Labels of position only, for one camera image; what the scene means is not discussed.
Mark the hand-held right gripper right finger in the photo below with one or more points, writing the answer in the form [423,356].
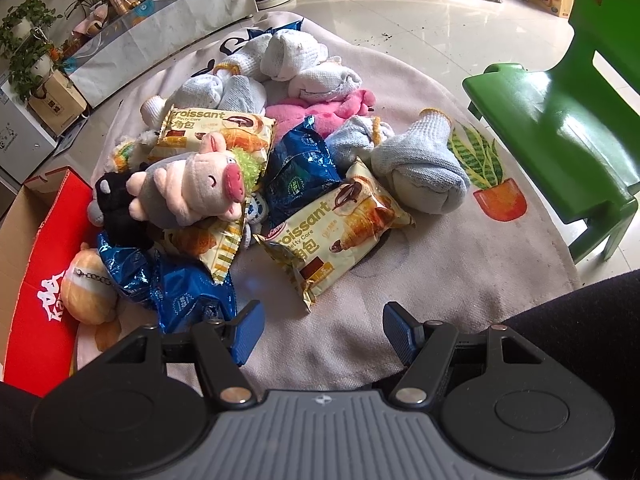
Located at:
[400,332]

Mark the white yellow plush toy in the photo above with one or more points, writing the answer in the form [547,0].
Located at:
[125,152]

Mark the rolled white glove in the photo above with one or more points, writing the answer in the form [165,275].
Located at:
[155,107]
[290,55]
[247,57]
[195,90]
[242,95]
[325,80]
[350,140]

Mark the pink pig plush toy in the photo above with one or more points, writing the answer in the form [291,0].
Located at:
[200,180]

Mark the rolled grey sock right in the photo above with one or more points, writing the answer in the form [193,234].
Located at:
[420,175]

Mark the marble-print covered cabinet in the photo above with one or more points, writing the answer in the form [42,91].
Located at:
[165,30]

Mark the green fringed toy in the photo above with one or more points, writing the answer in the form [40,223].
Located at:
[252,162]

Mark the black plush toy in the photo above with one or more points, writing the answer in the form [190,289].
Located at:
[117,200]

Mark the croissant snack packet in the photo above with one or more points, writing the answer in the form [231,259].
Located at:
[190,132]
[320,240]
[215,250]

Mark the small white blue plush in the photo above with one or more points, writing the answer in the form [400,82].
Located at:
[256,207]

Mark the white low cabinet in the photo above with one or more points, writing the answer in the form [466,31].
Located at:
[20,140]

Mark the blue foil snack packet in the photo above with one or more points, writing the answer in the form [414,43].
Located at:
[287,27]
[297,175]
[175,290]

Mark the person's dark trouser leg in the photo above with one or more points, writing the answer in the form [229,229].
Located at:
[590,325]

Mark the brown paper bag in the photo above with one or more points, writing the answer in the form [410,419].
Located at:
[57,102]

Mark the green plastic chair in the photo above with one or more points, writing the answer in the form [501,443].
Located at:
[540,120]

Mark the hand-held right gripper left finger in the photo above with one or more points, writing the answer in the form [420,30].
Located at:
[247,332]

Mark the red cardboard box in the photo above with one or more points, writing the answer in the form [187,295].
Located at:
[40,280]

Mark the pale plant-print mat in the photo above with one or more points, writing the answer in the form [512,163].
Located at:
[325,340]

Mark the small pink toy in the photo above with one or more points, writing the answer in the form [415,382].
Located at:
[92,20]

